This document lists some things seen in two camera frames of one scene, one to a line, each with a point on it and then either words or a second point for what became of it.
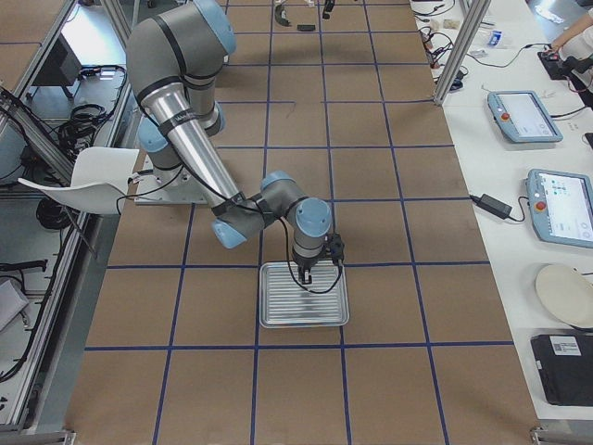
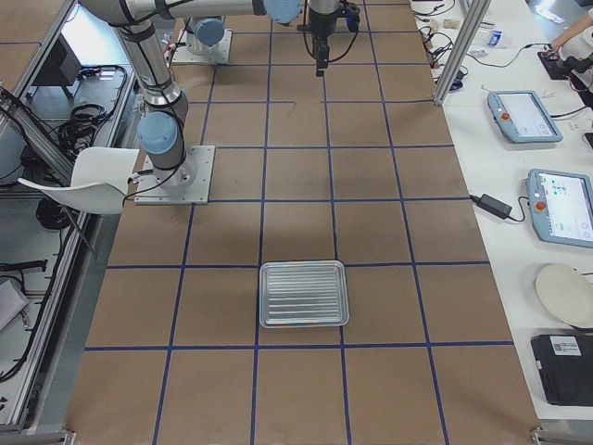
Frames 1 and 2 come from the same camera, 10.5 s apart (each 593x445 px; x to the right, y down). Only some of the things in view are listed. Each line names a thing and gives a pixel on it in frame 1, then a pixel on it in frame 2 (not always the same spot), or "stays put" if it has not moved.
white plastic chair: x=101 y=181 stays put
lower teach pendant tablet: x=561 y=206 stays put
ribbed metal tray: x=285 y=303 stays put
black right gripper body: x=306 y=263 -> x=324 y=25
